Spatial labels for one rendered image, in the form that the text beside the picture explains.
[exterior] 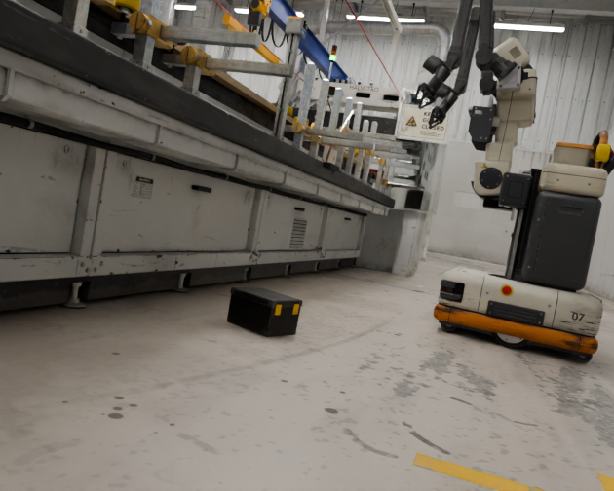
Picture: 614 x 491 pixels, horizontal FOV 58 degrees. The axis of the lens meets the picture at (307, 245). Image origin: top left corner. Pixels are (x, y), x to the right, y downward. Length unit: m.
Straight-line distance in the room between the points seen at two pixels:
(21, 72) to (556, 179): 2.03
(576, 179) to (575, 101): 9.51
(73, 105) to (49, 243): 0.48
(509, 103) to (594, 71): 9.46
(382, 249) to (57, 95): 4.44
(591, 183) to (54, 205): 2.03
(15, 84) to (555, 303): 2.08
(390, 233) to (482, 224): 6.26
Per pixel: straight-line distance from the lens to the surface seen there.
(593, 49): 12.34
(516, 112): 2.82
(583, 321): 2.55
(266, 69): 1.72
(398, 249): 5.35
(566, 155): 2.76
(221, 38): 1.52
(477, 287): 2.52
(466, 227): 11.62
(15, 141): 1.61
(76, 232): 1.80
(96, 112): 1.47
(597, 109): 12.06
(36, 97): 1.33
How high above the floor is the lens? 0.40
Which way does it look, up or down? 3 degrees down
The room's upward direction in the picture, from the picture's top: 10 degrees clockwise
